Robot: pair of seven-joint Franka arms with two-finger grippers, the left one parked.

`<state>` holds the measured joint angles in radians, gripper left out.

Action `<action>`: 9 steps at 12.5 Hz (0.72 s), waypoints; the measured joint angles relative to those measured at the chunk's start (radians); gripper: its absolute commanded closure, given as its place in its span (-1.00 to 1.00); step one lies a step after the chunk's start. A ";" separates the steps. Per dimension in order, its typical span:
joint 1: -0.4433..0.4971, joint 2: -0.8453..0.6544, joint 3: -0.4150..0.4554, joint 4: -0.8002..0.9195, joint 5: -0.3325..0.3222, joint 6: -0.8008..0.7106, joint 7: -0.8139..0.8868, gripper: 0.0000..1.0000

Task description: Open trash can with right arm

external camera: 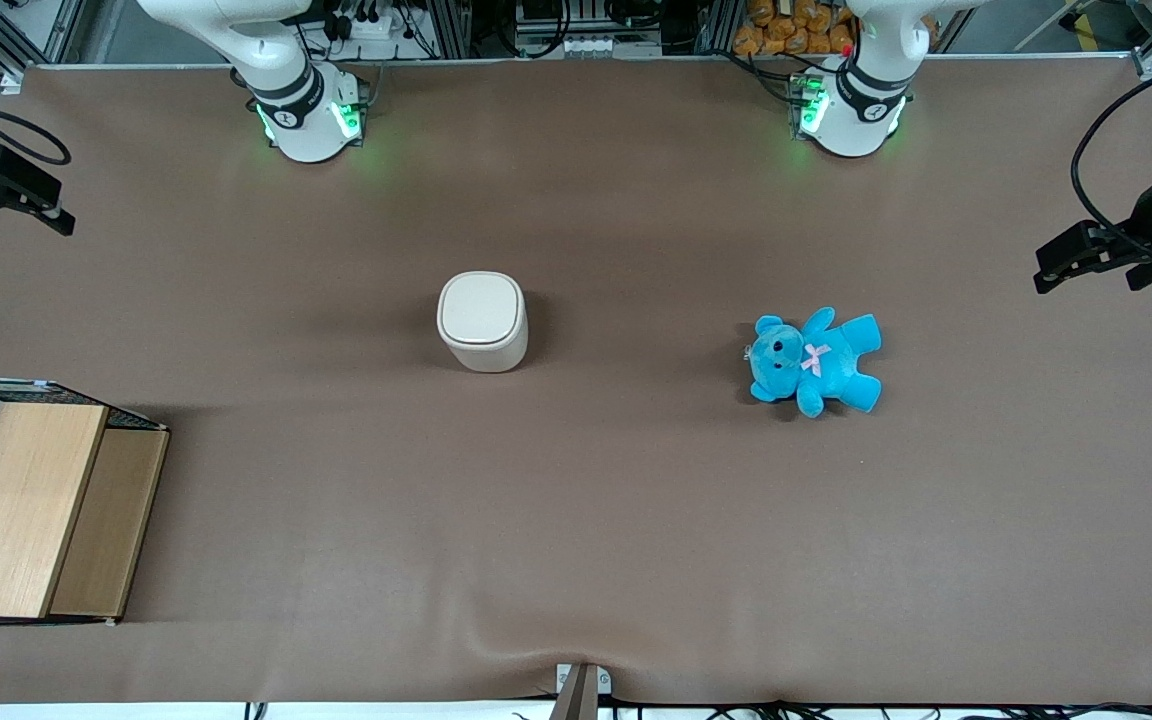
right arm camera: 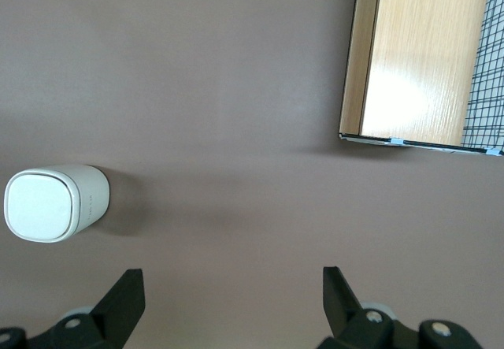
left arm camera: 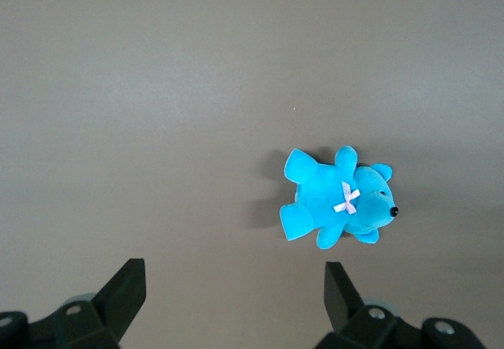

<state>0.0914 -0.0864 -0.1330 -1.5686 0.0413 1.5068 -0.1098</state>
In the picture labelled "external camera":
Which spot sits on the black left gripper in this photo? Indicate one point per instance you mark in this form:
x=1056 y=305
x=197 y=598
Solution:
x=1139 y=221

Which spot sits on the white trash can lid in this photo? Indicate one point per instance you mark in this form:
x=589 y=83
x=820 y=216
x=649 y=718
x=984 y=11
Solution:
x=480 y=308

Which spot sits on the white trash can body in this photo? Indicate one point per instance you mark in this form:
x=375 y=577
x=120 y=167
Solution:
x=484 y=358

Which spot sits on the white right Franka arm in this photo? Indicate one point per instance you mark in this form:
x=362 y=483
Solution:
x=286 y=85

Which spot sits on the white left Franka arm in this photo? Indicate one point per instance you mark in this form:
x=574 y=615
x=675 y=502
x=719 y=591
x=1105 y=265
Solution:
x=861 y=95

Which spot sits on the blue teddy bear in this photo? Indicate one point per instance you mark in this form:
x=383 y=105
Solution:
x=821 y=362

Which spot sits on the orange plush toys pile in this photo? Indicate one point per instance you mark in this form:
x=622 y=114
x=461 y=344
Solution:
x=796 y=25

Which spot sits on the white power strip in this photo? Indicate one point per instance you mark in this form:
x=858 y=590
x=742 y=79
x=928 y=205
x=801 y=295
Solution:
x=374 y=27

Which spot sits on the white electronics box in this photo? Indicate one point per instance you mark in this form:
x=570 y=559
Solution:
x=586 y=35

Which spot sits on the brown table mat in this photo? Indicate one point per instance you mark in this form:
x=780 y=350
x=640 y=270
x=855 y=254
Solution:
x=576 y=530

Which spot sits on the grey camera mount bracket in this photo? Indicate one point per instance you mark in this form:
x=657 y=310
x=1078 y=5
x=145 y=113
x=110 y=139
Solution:
x=581 y=690

